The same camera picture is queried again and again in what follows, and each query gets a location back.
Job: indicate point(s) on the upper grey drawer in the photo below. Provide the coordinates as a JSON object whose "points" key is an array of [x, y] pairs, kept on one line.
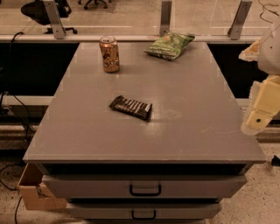
{"points": [[144, 186]]}

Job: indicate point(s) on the black object on floor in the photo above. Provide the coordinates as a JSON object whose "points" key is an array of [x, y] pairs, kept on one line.
{"points": [[275, 161]]}

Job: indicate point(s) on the left metal railing post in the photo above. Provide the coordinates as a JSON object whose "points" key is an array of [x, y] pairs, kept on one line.
{"points": [[54, 17]]}

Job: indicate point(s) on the lower grey drawer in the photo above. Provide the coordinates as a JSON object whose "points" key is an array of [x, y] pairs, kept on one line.
{"points": [[143, 212]]}

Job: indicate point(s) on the green chip bag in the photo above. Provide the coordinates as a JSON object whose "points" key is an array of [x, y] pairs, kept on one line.
{"points": [[170, 45]]}

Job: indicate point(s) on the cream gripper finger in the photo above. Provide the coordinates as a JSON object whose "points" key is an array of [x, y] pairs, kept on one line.
{"points": [[251, 52], [264, 105]]}

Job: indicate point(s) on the grey cabinet with drawers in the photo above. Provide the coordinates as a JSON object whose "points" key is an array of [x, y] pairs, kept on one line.
{"points": [[193, 128]]}

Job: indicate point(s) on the open cardboard box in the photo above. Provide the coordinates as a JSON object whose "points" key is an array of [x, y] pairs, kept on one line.
{"points": [[35, 193]]}

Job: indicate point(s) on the dark chocolate rxbar wrapper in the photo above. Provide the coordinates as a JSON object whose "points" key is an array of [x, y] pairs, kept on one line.
{"points": [[138, 109]]}

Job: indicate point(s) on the grey drawer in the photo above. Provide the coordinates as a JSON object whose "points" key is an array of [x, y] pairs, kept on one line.
{"points": [[143, 212], [144, 186]]}

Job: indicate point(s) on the right metal railing post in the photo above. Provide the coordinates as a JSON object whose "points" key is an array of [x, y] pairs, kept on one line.
{"points": [[235, 30]]}

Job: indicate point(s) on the middle metal railing post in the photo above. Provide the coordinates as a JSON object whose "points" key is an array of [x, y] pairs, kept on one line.
{"points": [[165, 19]]}

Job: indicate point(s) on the black office chair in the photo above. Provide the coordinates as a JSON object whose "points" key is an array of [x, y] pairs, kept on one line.
{"points": [[37, 12]]}

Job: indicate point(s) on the gold soda can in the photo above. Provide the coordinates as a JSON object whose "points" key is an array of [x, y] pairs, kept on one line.
{"points": [[110, 54]]}

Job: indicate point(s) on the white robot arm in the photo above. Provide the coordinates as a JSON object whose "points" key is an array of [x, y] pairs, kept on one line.
{"points": [[269, 50]]}

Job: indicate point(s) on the metal railing post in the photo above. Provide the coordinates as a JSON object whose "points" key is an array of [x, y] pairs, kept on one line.
{"points": [[235, 30], [54, 17], [165, 19]]}

